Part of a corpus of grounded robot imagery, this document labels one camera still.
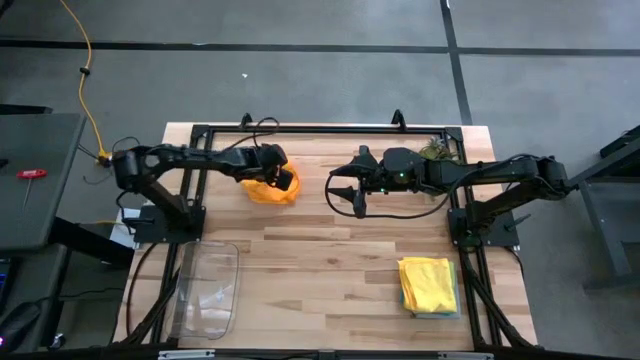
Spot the black computer mouse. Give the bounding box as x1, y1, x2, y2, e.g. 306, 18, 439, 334
0, 301, 42, 352

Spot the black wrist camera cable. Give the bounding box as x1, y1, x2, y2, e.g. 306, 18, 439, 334
219, 116, 281, 151
323, 172, 469, 220

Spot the clear plastic bin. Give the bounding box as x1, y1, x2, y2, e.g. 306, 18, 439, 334
167, 240, 241, 341

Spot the dark grey metal cart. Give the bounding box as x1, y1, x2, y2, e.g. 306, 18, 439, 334
551, 124, 640, 291

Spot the black left wrist camera cable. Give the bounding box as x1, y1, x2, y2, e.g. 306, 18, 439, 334
219, 116, 281, 151

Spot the green microfiber towel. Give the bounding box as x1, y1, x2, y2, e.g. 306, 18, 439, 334
448, 259, 460, 306

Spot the small green potted plant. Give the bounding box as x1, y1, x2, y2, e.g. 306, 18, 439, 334
418, 137, 460, 162

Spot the thin black floor cable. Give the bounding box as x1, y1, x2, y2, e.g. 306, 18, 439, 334
77, 135, 146, 186

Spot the orange microfiber towel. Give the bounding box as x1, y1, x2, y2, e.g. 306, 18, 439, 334
239, 162, 303, 206

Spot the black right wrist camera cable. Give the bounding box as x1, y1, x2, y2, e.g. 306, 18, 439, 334
323, 172, 469, 220

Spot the white box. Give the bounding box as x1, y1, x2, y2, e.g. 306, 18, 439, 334
110, 207, 141, 250

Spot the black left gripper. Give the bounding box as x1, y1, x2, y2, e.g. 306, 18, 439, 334
238, 143, 296, 193

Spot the silver metal bracket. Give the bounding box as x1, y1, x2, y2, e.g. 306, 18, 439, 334
158, 349, 217, 360
438, 351, 495, 360

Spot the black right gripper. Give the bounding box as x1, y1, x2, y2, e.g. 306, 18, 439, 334
328, 144, 391, 220

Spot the red-handled hex key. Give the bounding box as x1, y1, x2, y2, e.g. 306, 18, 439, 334
14, 168, 49, 207

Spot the grey work table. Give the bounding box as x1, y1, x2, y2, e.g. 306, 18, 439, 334
0, 112, 86, 251

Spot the dark desk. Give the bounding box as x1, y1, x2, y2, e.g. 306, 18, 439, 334
0, 243, 71, 354

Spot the yellow microfiber towel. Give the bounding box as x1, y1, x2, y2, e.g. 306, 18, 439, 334
397, 256, 457, 315

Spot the black aluminium table frame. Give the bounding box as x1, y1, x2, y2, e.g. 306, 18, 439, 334
112, 123, 540, 360

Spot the yellow extension cable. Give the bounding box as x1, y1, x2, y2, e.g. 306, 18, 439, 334
58, 0, 116, 169

